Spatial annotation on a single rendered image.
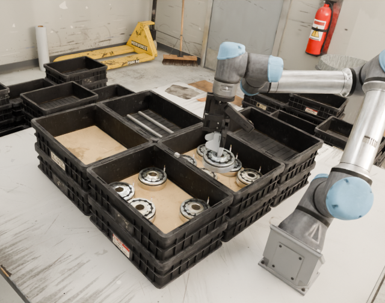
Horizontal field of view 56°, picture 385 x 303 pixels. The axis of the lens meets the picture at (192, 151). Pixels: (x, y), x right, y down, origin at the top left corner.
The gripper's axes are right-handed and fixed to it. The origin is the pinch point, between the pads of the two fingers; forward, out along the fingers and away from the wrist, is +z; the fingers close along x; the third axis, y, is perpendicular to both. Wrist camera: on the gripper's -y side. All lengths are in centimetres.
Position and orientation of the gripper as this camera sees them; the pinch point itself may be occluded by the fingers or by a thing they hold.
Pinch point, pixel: (219, 153)
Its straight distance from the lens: 121.7
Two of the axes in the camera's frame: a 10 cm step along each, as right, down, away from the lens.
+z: -1.4, 8.9, 4.3
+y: -9.9, -1.3, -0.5
